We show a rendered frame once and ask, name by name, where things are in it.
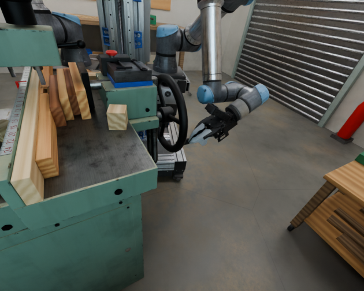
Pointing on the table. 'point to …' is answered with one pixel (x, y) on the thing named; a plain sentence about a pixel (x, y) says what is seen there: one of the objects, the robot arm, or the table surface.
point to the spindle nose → (18, 12)
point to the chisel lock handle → (72, 44)
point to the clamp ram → (89, 84)
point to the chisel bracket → (22, 46)
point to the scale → (7, 148)
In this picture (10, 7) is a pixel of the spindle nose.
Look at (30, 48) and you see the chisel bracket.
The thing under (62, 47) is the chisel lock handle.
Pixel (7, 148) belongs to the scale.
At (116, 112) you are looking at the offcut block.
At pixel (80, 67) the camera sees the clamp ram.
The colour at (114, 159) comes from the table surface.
